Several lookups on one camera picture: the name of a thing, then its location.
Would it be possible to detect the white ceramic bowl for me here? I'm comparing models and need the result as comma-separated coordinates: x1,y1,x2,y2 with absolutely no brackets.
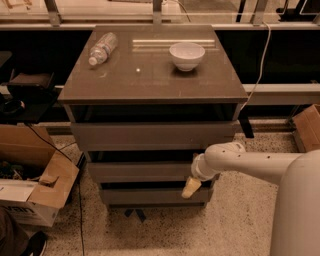
169,42,206,71

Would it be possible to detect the grey top drawer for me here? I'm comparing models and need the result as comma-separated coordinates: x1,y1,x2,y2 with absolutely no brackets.
71,122,235,151

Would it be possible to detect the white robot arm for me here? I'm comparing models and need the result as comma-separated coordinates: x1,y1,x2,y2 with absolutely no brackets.
182,142,320,256

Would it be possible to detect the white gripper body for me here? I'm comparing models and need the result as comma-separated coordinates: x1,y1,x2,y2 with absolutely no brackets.
191,154,219,181

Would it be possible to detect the cardboard box right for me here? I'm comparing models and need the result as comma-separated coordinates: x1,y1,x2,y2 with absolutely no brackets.
293,104,320,152

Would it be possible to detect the black floor cable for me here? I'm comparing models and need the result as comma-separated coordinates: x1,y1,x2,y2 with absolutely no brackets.
23,122,86,256

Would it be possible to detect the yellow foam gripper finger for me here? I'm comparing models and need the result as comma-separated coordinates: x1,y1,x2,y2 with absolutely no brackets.
182,177,201,199

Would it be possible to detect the open cardboard box left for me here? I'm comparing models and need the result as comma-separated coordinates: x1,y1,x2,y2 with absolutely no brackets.
0,125,79,227

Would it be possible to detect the grey drawer cabinet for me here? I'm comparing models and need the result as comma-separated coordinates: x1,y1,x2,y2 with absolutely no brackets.
59,25,247,208

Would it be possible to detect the white hanging cable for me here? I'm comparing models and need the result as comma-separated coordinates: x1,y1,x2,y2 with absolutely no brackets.
239,22,272,112

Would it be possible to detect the dark tray on shelf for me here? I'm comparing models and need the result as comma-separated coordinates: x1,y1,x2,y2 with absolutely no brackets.
7,73,54,98

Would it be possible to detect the black shoe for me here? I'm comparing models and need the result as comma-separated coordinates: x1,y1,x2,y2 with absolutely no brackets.
21,231,47,256

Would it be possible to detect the clear plastic water bottle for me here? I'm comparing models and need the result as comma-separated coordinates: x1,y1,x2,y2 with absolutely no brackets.
88,32,118,66

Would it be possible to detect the dark trouser leg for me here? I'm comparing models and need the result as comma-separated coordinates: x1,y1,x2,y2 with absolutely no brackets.
0,208,29,256

